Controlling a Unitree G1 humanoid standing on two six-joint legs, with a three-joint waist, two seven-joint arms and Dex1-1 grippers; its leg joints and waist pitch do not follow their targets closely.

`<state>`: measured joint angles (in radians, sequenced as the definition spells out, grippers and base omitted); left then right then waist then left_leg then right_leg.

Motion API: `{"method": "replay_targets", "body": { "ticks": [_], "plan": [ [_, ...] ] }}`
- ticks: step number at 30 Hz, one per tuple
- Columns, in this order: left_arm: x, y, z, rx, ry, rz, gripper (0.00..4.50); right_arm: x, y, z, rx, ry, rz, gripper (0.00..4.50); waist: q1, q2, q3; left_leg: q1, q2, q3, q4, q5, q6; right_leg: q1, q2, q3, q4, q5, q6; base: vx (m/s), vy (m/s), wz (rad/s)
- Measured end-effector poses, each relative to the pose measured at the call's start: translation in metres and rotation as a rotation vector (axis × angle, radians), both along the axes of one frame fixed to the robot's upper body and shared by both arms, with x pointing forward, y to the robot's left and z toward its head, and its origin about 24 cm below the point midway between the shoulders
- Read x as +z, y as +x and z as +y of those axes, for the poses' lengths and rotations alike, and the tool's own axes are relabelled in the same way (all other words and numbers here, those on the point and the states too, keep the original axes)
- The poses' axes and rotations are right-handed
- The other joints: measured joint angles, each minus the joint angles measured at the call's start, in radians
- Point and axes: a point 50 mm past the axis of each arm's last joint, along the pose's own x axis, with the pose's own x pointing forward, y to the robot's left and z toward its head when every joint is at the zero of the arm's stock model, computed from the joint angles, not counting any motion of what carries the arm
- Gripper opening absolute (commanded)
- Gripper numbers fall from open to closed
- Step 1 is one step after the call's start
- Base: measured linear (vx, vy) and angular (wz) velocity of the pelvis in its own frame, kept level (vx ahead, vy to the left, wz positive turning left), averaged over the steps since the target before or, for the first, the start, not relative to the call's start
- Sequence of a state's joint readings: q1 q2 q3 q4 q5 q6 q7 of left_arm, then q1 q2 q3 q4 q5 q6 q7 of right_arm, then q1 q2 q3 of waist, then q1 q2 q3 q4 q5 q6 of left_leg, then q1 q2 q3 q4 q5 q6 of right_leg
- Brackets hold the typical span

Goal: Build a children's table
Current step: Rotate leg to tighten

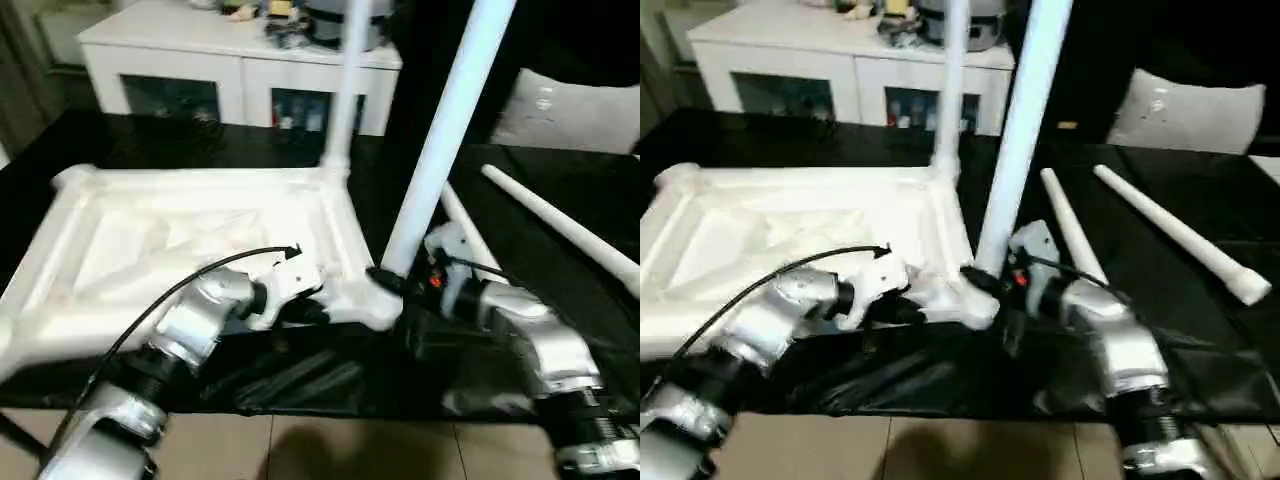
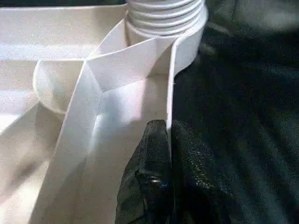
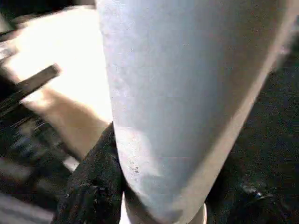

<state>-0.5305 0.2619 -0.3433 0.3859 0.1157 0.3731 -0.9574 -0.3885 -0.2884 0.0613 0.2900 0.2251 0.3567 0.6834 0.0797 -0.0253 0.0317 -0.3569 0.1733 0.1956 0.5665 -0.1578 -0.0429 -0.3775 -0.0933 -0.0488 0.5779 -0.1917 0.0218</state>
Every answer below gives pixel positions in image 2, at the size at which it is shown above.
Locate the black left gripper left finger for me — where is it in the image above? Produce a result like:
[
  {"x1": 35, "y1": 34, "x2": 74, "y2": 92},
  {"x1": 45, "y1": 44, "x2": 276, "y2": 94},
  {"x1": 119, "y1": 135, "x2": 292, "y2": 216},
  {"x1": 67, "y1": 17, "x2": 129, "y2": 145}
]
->
[{"x1": 115, "y1": 119, "x2": 175, "y2": 224}]

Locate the white plastic table leg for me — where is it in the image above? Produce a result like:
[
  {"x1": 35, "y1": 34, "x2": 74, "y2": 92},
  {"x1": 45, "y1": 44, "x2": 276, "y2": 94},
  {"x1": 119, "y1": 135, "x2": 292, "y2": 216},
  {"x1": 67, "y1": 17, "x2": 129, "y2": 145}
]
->
[{"x1": 125, "y1": 0, "x2": 204, "y2": 37}]

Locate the white plastic table top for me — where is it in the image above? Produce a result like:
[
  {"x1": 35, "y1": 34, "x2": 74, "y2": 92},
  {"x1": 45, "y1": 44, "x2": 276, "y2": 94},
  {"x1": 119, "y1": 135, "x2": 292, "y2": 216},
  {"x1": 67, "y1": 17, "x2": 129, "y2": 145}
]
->
[{"x1": 0, "y1": 1, "x2": 210, "y2": 224}]

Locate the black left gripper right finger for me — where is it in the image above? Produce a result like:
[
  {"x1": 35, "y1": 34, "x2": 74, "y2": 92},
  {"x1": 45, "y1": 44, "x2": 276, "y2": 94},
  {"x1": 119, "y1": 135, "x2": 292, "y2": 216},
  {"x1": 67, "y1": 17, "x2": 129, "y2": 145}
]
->
[{"x1": 171, "y1": 119, "x2": 235, "y2": 224}]

